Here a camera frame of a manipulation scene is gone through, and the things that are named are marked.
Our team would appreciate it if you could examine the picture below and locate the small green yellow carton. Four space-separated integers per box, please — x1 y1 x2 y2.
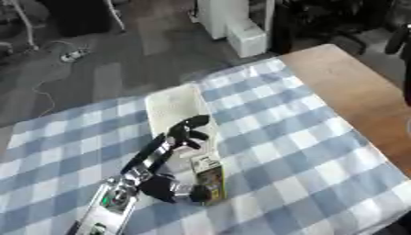
187 153 228 207

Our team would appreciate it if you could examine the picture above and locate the white power strip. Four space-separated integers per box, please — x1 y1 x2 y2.
59 49 92 63

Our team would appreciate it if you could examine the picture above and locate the white cabinet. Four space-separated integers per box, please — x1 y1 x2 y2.
193 0 270 59

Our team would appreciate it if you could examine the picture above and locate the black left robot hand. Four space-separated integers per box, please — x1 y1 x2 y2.
118 114 214 205

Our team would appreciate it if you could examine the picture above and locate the white open box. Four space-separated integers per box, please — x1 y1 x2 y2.
141 83 225 173

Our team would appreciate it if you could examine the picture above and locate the pale floor cable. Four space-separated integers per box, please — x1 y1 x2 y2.
30 39 83 118

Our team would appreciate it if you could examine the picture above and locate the white stand leg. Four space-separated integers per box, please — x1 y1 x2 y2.
104 0 128 34
6 0 42 51

